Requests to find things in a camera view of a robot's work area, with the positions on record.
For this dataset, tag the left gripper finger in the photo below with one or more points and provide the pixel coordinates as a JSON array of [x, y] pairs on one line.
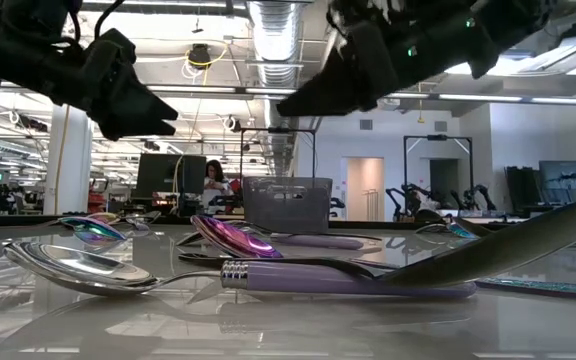
[[138, 102], [138, 129]]

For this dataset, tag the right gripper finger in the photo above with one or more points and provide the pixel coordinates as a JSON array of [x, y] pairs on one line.
[[343, 65], [348, 95]]

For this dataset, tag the black metal cutlery piece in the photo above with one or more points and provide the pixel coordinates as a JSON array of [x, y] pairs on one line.
[[493, 252]]

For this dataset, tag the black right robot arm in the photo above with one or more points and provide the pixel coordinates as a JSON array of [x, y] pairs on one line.
[[533, 17]]

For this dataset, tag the black background robot arm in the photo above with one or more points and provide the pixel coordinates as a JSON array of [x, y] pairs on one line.
[[428, 216]]

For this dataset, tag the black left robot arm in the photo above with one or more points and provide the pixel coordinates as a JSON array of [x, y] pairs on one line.
[[33, 17]]

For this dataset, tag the black computer monitor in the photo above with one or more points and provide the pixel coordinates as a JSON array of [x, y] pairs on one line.
[[168, 175]]

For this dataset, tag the white support column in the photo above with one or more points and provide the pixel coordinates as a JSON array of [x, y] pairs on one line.
[[73, 165]]

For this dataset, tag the ceiling light strip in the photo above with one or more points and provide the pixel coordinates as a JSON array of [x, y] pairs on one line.
[[493, 98]]

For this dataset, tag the person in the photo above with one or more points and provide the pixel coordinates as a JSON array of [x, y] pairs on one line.
[[215, 185]]

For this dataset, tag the pale doorway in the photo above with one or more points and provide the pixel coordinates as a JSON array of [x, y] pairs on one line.
[[365, 190]]

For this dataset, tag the gray plastic cutlery caddy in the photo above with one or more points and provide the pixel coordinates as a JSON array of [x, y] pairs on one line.
[[288, 205]]

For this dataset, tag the black upright panel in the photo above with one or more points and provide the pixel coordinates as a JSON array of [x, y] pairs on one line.
[[520, 187]]

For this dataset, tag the dark computer monitor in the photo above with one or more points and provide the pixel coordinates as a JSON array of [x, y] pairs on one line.
[[563, 175]]

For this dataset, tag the gray wall vent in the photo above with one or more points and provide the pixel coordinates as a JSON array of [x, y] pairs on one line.
[[366, 125], [440, 126]]

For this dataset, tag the silver spiral air duct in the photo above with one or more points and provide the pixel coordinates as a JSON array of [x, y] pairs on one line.
[[274, 40]]

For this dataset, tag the black metal stand frame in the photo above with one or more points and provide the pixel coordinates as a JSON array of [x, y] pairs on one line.
[[437, 137]]

